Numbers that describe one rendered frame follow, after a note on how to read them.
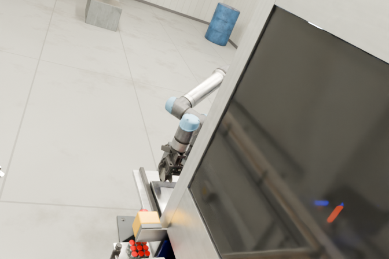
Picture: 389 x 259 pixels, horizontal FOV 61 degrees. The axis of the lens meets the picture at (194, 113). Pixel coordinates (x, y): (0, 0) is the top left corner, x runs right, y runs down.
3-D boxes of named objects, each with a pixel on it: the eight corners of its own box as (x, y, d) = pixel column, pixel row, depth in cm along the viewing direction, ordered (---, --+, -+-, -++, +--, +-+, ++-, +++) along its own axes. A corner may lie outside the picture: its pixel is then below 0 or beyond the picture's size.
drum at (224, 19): (229, 48, 870) (245, 13, 830) (208, 41, 844) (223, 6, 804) (221, 40, 923) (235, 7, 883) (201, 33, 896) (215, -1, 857)
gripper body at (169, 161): (164, 176, 139) (173, 154, 134) (159, 163, 146) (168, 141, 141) (180, 177, 143) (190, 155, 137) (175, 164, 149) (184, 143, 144)
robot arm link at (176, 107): (228, 52, 173) (163, 97, 144) (245, 62, 168) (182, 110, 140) (224, 70, 181) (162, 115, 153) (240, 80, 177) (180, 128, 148)
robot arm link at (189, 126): (205, 120, 135) (194, 125, 128) (195, 141, 140) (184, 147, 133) (190, 110, 138) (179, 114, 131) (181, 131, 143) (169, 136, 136)
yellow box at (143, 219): (156, 241, 112) (162, 227, 109) (135, 243, 109) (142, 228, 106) (150, 224, 118) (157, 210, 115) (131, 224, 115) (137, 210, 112)
